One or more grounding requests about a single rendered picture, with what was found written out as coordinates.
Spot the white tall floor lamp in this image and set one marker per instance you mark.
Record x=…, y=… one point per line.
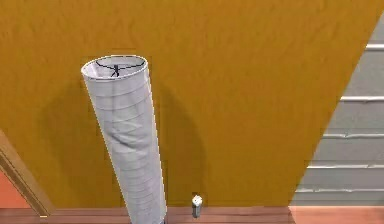
x=128, y=133

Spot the small silver can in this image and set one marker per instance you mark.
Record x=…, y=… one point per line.
x=196, y=206

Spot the grey shelf unit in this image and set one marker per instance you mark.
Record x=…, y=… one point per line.
x=353, y=150

